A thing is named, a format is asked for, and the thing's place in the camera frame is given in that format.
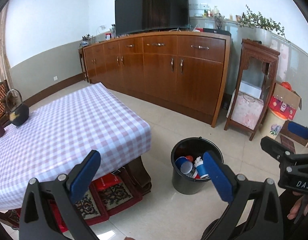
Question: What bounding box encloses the pink curtain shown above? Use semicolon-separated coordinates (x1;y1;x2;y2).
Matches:
0;5;12;90

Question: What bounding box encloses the wooden bench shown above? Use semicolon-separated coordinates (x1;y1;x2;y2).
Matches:
0;80;9;128

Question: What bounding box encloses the cardboard box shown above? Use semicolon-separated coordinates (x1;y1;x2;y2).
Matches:
269;81;302;120

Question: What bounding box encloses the white planter pot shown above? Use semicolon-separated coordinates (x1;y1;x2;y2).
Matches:
254;27;272;48

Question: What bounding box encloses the floral cream container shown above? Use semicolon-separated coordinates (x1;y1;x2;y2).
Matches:
260;109;287;140

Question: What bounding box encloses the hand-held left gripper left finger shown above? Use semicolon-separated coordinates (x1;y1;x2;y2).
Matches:
19;150;101;240

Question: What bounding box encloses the carved wooden stand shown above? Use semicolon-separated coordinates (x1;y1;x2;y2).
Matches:
224;39;281;141

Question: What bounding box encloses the glass vase with stems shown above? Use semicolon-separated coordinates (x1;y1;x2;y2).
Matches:
214;14;226;30

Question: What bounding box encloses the red cushion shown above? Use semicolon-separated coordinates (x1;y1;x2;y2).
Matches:
94;175;122;191

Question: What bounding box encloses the small wooden side table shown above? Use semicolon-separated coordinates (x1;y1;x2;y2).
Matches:
78;47;89;83

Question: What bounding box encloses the pink white padded bag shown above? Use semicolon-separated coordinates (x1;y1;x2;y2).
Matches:
230;92;264;130

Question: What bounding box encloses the long wooden sideboard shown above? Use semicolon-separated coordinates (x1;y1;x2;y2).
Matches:
83;31;231;128

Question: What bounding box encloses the small dark blue cup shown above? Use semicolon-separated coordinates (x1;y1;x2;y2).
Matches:
175;156;193;174

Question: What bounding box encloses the black iron teapot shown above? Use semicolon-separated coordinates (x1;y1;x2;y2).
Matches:
6;89;29;127

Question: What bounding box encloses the blue white paper tub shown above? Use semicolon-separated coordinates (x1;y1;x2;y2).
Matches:
195;162;211;179

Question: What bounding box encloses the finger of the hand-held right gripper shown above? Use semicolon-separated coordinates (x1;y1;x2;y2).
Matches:
260;136;298;167
287;121;308;140

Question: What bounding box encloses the pink checked tablecloth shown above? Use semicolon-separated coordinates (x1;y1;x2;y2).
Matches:
0;82;152;212

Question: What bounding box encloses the person's right hand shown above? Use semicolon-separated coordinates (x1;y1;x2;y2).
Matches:
286;193;308;225

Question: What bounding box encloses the black plastic bucket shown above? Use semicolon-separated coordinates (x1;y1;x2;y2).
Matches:
171;137;224;195

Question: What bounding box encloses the black flat television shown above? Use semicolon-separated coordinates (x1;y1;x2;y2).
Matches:
115;0;189;37

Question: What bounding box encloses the black set-top box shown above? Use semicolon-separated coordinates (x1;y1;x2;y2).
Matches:
203;27;231;36

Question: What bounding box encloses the trailing green plant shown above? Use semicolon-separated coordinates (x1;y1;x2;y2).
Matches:
238;5;291;43

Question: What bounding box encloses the patterned red rug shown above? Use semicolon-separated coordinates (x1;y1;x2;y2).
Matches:
9;172;144;228

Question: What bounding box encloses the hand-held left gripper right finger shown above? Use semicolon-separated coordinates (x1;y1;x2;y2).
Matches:
203;151;284;240

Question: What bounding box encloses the small potted plant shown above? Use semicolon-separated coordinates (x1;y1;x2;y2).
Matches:
80;34;94;48

